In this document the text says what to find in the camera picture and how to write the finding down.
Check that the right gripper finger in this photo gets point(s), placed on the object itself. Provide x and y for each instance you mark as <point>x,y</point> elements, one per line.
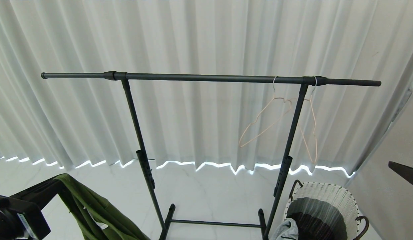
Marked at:
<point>408,175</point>

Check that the green printed shirt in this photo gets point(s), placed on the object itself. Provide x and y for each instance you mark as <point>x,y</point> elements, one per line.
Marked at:
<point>100,210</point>

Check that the pink clothes hanger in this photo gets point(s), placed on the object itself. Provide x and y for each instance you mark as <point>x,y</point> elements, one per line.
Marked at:
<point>315,143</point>
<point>256,120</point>

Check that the black clothes rack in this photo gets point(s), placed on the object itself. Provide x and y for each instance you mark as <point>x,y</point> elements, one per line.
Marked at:
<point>200,78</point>

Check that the white curtain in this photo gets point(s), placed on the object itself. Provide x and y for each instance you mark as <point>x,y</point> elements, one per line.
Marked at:
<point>200,40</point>

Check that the pale grey shorts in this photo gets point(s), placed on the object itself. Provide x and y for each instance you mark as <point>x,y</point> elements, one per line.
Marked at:
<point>288,231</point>

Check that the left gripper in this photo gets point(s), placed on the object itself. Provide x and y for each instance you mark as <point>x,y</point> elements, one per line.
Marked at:
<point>13,220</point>

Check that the white laundry basket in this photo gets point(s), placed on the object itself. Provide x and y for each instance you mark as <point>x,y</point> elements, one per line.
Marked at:
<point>326,191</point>

